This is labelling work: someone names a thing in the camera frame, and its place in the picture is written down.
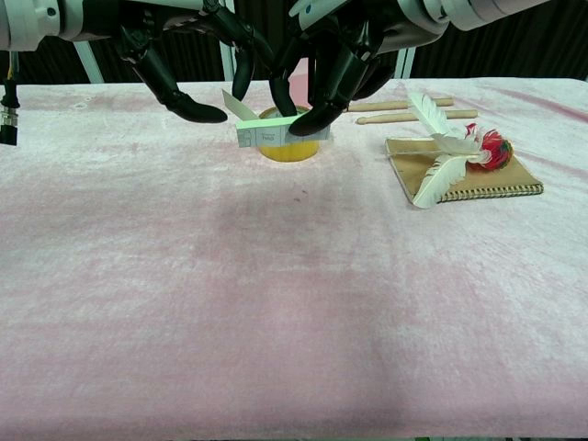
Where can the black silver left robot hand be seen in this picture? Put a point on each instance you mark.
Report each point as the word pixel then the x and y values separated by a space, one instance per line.
pixel 188 108

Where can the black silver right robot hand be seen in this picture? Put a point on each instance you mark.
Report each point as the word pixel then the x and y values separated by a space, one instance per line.
pixel 340 69

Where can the pale green paper strip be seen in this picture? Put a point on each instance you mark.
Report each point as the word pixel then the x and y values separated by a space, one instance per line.
pixel 264 135

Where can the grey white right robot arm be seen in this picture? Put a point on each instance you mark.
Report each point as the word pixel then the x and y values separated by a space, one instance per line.
pixel 482 11

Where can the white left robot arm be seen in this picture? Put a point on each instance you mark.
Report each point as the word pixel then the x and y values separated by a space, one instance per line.
pixel 27 23

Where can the pink foam cube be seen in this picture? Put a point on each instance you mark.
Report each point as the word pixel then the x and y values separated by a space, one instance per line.
pixel 301 82

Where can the yellow packing tape roll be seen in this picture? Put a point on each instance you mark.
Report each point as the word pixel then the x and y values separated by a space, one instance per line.
pixel 289 152

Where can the white feather shuttlecock red base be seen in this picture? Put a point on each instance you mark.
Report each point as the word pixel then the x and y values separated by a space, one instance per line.
pixel 452 144

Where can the black curtain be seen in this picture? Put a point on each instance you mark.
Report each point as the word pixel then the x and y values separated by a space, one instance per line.
pixel 505 53

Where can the brown spiral notebook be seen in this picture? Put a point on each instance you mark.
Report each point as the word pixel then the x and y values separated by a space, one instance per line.
pixel 496 177

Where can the pink plush tablecloth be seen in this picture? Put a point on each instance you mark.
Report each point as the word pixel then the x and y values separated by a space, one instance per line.
pixel 275 298

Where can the slanted white frame post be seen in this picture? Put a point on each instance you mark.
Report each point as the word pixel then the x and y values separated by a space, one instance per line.
pixel 89 64

